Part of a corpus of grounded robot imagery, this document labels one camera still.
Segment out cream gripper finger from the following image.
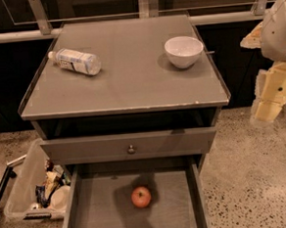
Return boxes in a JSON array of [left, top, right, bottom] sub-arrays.
[[240, 23, 262, 49], [251, 62, 286, 122]]

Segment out red apple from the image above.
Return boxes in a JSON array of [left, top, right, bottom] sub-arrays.
[[131, 187, 152, 208]]

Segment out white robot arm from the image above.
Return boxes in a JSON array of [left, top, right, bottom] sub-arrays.
[[240, 0, 286, 122]]

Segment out grey top drawer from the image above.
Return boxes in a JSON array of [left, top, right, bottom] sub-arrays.
[[40, 127, 216, 164]]

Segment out round metal drawer knob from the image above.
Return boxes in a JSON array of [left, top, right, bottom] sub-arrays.
[[127, 145, 136, 154]]

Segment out grey drawer cabinet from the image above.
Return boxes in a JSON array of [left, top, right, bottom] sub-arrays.
[[11, 11, 236, 168]]

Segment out open grey middle drawer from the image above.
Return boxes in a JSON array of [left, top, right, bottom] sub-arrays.
[[63, 156, 211, 228]]

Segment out white ceramic bowl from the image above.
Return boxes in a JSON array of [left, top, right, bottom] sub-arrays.
[[164, 36, 204, 69]]

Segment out clear plastic water bottle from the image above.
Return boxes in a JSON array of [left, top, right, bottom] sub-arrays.
[[48, 49, 102, 75]]

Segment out snack packets in bin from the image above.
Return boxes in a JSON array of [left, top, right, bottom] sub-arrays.
[[35, 160, 72, 208]]

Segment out white lid in bin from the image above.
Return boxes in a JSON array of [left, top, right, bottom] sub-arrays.
[[50, 185, 71, 211]]

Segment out black flat panel on floor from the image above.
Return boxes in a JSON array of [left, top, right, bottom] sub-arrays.
[[0, 155, 26, 203]]

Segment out clear plastic storage bin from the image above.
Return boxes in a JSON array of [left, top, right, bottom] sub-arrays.
[[4, 139, 66, 220]]

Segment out metal railing frame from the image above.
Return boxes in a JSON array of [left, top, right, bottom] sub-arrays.
[[0, 0, 275, 42]]

